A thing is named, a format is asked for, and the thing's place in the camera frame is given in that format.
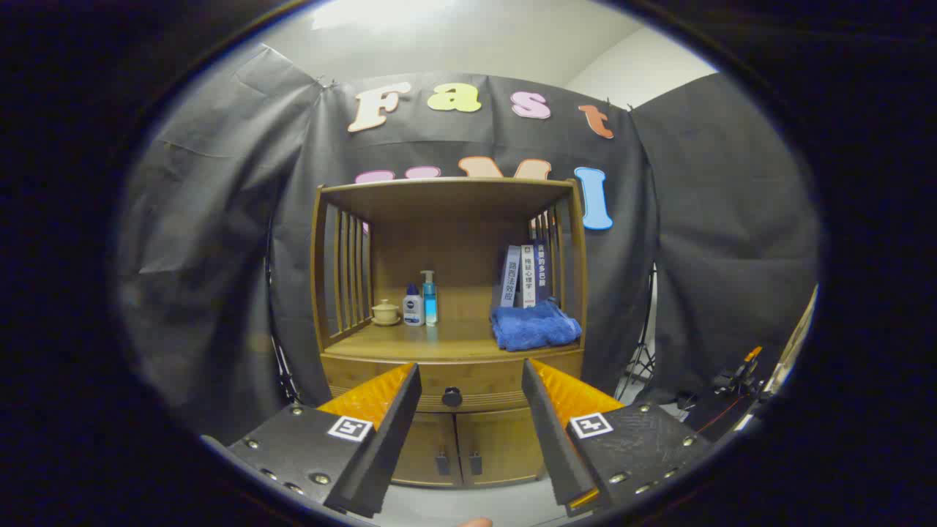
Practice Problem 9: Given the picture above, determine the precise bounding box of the black backdrop cloth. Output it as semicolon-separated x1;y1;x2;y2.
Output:
117;44;821;447

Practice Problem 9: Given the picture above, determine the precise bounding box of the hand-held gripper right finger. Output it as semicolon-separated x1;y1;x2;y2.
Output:
521;357;714;517

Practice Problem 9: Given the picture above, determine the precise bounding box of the blue folded towel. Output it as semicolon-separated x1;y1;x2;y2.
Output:
490;299;583;352

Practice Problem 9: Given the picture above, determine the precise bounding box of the dark blue spine book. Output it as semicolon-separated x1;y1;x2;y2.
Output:
534;240;551;304

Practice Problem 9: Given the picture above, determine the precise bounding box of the wooden countertop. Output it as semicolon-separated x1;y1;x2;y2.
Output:
326;316;583;363

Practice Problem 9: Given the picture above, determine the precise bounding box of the wooden cabinet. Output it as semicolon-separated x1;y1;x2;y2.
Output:
310;177;589;489

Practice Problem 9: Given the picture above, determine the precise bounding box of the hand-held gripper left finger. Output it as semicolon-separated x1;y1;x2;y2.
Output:
201;362;423;519

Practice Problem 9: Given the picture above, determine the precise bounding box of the grey spine book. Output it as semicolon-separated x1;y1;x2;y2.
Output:
500;245;522;308

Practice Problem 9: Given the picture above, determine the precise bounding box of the wooden drawer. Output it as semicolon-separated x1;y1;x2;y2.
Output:
321;350;584;414

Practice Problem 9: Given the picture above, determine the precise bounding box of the white spine book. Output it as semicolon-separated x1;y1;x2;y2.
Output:
520;244;537;308

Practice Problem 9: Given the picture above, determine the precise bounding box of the wooden cabinet door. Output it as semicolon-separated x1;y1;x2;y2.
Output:
392;414;463;487
455;408;546;485

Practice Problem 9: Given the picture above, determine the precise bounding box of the blue pump bottle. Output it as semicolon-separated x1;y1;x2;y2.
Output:
420;270;439;326

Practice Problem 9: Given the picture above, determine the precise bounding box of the black device with orange tip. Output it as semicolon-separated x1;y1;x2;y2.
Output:
688;346;766;440

